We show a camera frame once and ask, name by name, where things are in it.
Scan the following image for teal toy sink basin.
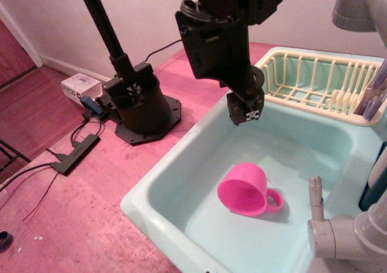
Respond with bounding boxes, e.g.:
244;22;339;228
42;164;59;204
121;98;386;272

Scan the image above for purple utensils in rack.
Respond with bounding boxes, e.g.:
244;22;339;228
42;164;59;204
362;59;386;121

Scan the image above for black power cable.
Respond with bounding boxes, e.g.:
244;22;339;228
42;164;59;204
144;39;184;63

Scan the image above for black usb hub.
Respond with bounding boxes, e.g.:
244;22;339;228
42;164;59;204
46;134;100;176

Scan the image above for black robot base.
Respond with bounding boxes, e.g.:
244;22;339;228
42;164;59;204
83;0;181;146

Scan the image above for cream dish drying rack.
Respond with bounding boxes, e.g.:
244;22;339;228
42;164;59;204
256;47;386;126

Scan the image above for pink plastic cup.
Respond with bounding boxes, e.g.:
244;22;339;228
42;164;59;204
217;162;284;216

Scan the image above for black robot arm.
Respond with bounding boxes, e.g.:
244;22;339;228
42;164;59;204
175;0;282;125

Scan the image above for blue clamp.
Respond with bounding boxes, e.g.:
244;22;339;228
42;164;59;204
80;96;107;118

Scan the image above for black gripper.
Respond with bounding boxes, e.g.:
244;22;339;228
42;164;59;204
175;0;265;126

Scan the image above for white cardboard box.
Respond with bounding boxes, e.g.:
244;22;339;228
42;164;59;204
60;73;103;106

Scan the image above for black ring object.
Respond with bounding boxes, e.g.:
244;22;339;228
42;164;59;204
0;231;14;252

